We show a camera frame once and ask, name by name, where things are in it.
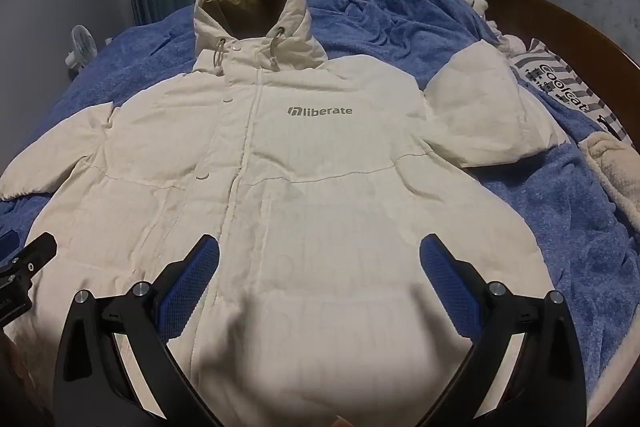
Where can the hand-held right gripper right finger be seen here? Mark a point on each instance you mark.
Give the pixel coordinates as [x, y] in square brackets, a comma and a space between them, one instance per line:
[442, 267]

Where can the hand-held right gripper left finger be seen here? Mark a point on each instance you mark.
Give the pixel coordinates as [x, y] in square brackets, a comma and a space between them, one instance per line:
[197, 267]

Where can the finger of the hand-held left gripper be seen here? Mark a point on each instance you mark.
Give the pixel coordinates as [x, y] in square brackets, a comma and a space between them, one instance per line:
[36, 252]

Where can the white hooded puffer jacket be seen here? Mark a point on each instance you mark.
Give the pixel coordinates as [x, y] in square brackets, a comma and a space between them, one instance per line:
[310, 167]

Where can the cream fleece throw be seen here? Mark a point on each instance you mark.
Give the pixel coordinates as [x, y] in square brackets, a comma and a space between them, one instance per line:
[615, 177]

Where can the small white desk fan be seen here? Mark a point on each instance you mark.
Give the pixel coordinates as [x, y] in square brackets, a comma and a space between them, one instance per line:
[80, 48]

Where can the striped printed pillow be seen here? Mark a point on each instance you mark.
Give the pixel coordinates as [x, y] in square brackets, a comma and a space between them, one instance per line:
[570, 82]

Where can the white pompom cloth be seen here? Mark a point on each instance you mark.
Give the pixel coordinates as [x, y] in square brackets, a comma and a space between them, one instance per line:
[492, 24]

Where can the blue fleece blanket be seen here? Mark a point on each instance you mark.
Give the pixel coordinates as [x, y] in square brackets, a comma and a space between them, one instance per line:
[380, 22]

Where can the brown wooden headboard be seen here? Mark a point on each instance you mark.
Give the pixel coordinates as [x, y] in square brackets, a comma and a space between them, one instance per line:
[565, 19]

